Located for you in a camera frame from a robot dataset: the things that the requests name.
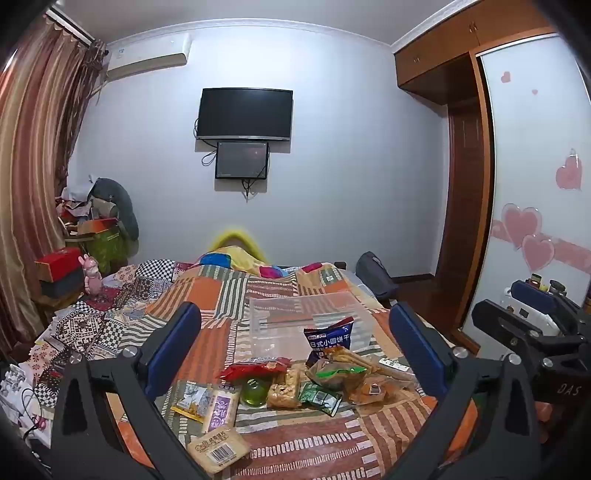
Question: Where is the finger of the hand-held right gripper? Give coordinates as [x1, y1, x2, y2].
[510, 280, 591, 324]
[472, 300, 583, 354]

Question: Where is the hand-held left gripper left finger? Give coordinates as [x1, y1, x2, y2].
[51, 302, 202, 480]

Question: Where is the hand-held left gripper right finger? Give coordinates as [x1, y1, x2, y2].
[389, 302, 541, 480]

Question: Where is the yellow and grey snack packet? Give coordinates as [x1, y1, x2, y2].
[172, 381, 218, 422]

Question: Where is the clear bag of breadsticks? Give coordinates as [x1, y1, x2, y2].
[323, 347, 384, 376]

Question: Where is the red snack bag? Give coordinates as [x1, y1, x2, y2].
[219, 357, 291, 382]

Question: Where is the blue snack bag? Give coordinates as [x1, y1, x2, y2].
[303, 316, 355, 367]

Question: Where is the clear bag of round crackers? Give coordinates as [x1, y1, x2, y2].
[306, 360, 365, 394]

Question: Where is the green round bottle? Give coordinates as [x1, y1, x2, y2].
[241, 376, 271, 408]

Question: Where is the clear plastic container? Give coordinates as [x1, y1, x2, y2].
[248, 291, 375, 363]

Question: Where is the white wrapper packet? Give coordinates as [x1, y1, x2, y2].
[376, 359, 419, 385]

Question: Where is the white appliance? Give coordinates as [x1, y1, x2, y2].
[501, 293, 561, 339]

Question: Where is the brown cake packet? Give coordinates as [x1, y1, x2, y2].
[346, 374, 394, 406]

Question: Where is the black backpack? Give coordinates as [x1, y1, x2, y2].
[355, 251, 400, 305]

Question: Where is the purple snack packet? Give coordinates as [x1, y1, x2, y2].
[202, 388, 241, 435]

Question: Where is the checkered patterned bedsheet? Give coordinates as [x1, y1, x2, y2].
[0, 258, 188, 416]

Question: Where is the colourful patch quilt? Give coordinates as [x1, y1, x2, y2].
[198, 247, 324, 280]

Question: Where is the pink plush toy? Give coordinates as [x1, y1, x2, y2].
[78, 254, 105, 294]

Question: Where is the small green packet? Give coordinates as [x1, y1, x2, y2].
[299, 382, 343, 417]

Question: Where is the beige packet with barcode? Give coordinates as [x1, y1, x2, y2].
[187, 427, 251, 476]

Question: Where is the peanut brittle packet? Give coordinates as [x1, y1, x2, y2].
[267, 367, 304, 409]

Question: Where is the yellow cushion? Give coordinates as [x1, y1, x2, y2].
[210, 226, 267, 264]

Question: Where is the dark box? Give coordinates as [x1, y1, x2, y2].
[39, 272, 89, 299]

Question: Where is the wooden door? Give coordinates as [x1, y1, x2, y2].
[436, 99, 482, 278]

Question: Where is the red box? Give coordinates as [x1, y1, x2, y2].
[34, 247, 86, 282]

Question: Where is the orange striped patchwork blanket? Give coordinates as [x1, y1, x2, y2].
[106, 261, 481, 480]

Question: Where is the pile of clutter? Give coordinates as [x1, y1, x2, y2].
[55, 185, 99, 237]

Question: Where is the small black monitor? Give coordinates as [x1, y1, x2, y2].
[215, 141, 270, 181]

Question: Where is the striped brown curtain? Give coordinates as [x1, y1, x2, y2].
[0, 14, 110, 358]

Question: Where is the wooden wardrobe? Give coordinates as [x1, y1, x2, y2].
[392, 0, 560, 333]

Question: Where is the white air conditioner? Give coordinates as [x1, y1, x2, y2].
[106, 32, 193, 82]

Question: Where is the black wall television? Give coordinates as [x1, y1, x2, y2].
[197, 88, 294, 141]

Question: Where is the white curtain rail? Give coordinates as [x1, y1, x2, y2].
[44, 8, 110, 52]

